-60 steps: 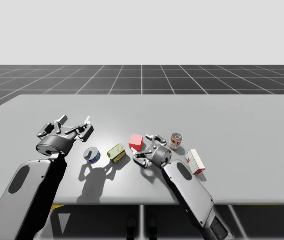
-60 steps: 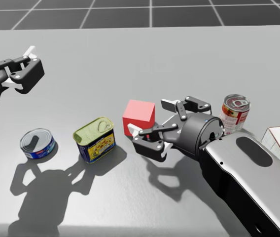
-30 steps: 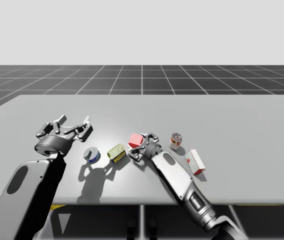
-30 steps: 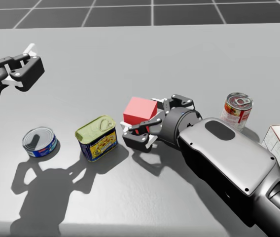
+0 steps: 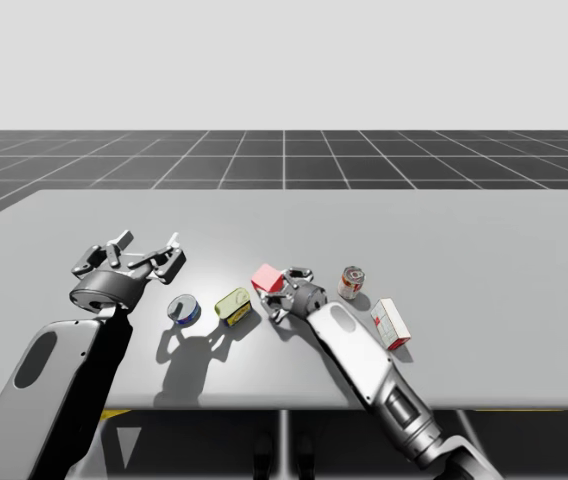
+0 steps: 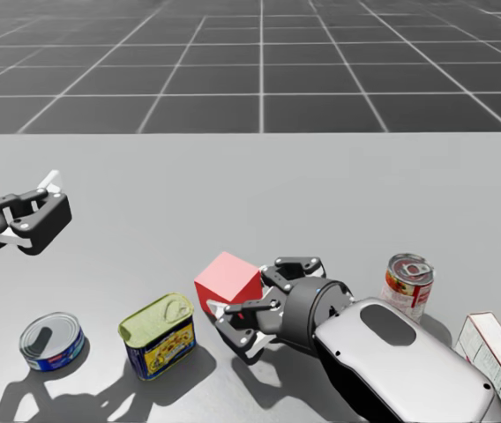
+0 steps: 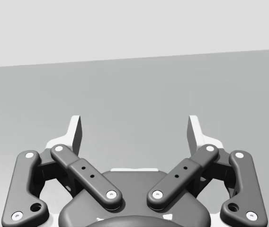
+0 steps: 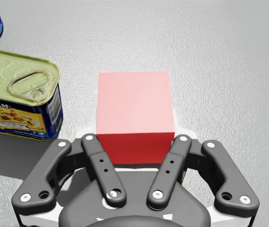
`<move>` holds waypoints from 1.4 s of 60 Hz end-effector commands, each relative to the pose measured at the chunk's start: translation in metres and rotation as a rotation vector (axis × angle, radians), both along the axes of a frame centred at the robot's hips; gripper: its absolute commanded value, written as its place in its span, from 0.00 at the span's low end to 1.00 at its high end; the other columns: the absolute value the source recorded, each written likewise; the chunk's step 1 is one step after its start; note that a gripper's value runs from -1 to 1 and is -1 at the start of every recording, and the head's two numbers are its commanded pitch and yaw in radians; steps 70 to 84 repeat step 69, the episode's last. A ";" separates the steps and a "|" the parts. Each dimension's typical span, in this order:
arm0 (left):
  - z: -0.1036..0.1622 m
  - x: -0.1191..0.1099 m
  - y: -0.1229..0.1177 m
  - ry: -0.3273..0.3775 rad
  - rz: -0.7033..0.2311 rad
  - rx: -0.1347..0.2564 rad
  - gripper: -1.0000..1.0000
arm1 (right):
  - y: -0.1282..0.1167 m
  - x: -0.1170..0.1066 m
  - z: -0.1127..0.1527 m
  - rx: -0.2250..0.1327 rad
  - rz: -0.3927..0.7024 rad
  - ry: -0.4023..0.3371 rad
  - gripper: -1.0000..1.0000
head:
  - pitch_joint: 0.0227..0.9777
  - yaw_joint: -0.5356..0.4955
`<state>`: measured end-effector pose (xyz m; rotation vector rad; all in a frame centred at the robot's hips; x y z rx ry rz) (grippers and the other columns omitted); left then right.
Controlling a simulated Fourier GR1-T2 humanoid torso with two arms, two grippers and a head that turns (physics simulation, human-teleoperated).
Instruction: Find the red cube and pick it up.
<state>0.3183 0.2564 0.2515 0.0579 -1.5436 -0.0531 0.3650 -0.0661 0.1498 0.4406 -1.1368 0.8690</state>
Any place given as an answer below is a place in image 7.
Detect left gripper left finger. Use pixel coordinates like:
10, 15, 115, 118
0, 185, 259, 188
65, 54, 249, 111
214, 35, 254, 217
1, 115, 123, 227

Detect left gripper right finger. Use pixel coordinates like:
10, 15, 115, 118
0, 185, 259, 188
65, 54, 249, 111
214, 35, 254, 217
146, 115, 269, 227

